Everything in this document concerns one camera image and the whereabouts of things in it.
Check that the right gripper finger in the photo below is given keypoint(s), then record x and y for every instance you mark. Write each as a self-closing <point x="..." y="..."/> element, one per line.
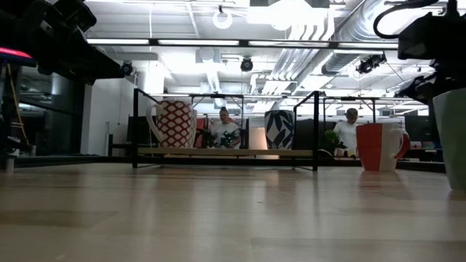
<point x="422" y="89"/>

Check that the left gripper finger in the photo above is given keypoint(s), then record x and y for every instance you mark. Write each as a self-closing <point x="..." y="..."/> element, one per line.
<point x="98" y="71"/>

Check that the pale teal green mug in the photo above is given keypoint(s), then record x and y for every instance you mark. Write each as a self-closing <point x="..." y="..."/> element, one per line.
<point x="453" y="142"/>

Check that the red and white mug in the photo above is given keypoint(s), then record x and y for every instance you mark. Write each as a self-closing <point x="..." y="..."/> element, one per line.
<point x="375" y="145"/>

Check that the red white lattice mug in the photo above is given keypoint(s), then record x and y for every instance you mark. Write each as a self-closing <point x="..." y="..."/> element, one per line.
<point x="174" y="125"/>

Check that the blue white leaf mug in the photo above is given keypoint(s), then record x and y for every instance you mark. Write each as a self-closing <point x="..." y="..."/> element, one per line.
<point x="279" y="131"/>

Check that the dark background monitor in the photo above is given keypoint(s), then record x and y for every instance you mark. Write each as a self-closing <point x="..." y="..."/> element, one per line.
<point x="418" y="129"/>

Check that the person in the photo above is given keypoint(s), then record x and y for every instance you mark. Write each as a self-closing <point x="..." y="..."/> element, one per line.
<point x="224" y="127"/>
<point x="347" y="134"/>

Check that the small green potted plant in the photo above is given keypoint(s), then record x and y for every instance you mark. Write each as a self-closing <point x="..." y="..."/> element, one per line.
<point x="331" y="138"/>

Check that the overhead light bar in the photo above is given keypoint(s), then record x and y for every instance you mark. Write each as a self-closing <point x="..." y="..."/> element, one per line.
<point x="198" y="42"/>

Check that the round white ceiling lamp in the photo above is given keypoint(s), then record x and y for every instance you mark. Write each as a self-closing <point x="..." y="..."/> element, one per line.
<point x="223" y="22"/>

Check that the glowing pale panel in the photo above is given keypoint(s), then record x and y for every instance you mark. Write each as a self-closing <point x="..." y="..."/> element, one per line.
<point x="258" y="140"/>

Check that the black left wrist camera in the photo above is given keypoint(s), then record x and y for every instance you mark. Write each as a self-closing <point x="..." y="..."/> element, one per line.
<point x="78" y="16"/>

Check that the black aluminium table frame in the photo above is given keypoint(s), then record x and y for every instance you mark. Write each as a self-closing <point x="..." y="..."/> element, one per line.
<point x="418" y="165"/>

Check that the silver ventilation duct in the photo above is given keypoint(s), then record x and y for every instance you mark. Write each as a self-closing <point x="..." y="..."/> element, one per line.
<point x="338" y="63"/>

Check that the wooden shelf black frame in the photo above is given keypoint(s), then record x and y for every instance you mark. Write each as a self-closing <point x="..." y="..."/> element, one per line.
<point x="251" y="152"/>

